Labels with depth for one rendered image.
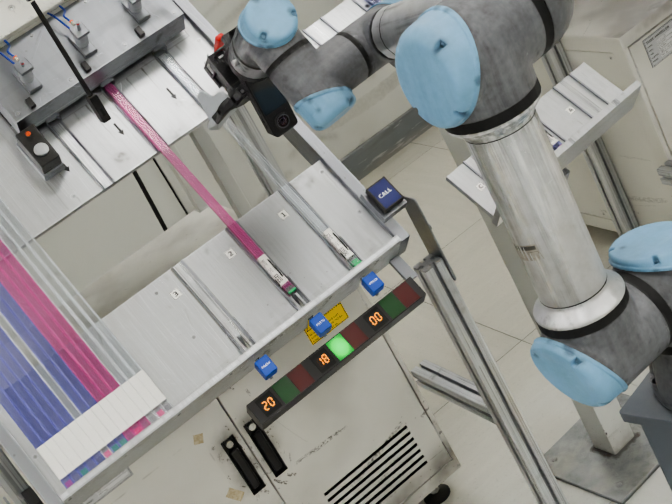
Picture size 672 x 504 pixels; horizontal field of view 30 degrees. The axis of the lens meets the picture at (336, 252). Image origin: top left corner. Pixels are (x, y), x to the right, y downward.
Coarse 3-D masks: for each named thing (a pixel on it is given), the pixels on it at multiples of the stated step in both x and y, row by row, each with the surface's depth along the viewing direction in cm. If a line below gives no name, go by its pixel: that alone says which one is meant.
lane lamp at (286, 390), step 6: (282, 378) 194; (276, 384) 194; (282, 384) 194; (288, 384) 194; (276, 390) 193; (282, 390) 193; (288, 390) 193; (294, 390) 194; (282, 396) 193; (288, 396) 193; (294, 396) 193
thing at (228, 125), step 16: (176, 64) 214; (192, 80) 213; (224, 128) 210; (240, 144) 209; (256, 160) 207; (272, 176) 206; (288, 192) 205; (304, 208) 204; (320, 224) 203; (352, 256) 201
